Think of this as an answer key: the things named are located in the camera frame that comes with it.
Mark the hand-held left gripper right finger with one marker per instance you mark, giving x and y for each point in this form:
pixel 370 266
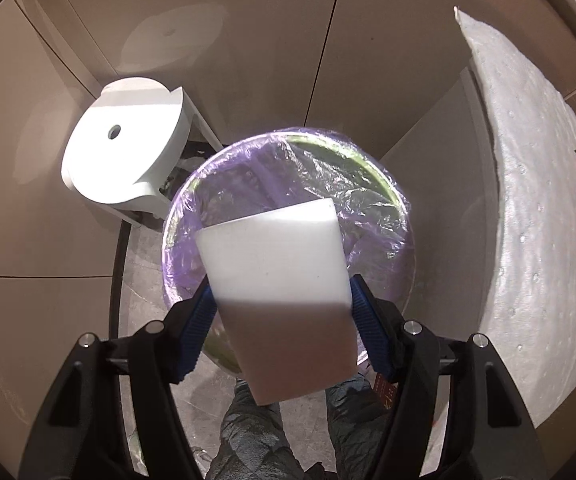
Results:
pixel 368 330

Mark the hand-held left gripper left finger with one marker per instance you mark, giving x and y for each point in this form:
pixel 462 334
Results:
pixel 195 340

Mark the white foam block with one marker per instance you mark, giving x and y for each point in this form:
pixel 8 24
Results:
pixel 278 285

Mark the round bin with purple bag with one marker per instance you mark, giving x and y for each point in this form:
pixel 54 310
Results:
pixel 318 170

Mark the red cardboard box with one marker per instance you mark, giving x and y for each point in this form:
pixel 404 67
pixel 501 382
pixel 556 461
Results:
pixel 385 392

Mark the grey dimpled table mat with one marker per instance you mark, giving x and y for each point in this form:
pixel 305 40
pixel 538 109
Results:
pixel 533 210

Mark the white round stool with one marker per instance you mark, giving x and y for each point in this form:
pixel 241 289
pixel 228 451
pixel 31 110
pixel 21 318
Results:
pixel 132 110

